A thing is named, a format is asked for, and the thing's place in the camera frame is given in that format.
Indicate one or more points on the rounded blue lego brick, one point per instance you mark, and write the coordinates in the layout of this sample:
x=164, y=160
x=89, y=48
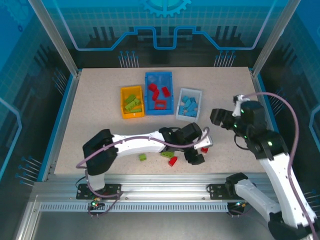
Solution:
x=192, y=100

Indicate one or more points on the small blue lego brick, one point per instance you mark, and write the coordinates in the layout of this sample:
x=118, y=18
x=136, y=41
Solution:
x=185, y=99

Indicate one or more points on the blue plastic bin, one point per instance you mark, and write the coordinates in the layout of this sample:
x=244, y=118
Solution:
x=167, y=107

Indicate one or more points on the clear white plastic bin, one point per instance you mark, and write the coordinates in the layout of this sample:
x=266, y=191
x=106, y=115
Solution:
x=192, y=92

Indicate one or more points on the small green lego brick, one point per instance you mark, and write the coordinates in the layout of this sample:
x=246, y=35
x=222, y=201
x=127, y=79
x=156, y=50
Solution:
x=142, y=157
x=137, y=101

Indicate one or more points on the yellow plastic bin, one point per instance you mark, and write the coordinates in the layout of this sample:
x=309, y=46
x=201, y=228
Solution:
x=126, y=115

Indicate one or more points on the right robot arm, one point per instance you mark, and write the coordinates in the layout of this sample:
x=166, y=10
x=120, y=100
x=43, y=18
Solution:
x=250, y=192

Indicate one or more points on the small red lego brick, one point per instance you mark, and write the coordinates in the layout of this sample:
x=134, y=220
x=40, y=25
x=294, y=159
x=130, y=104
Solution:
x=204, y=150
x=172, y=161

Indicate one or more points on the small LED connector board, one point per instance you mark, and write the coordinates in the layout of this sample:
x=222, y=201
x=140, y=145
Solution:
x=239, y=205
x=95, y=204

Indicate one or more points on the grey metal lower shelf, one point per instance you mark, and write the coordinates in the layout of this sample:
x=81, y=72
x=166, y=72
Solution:
x=160, y=227

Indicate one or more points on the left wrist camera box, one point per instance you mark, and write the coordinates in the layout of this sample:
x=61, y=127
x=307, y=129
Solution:
x=205, y=142

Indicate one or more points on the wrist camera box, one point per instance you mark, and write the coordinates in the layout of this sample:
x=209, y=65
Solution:
x=205, y=142
x=239, y=97

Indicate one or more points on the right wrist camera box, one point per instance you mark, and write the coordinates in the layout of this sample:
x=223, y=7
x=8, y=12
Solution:
x=239, y=97

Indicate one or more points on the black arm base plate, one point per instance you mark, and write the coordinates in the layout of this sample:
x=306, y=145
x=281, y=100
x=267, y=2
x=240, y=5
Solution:
x=82, y=193
x=215, y=191

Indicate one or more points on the wide aluminium mounting rail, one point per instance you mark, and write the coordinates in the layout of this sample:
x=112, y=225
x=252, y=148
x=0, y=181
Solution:
x=162, y=187

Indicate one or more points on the aluminium frame post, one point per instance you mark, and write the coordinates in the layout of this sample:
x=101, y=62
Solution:
x=272, y=40
x=57, y=42

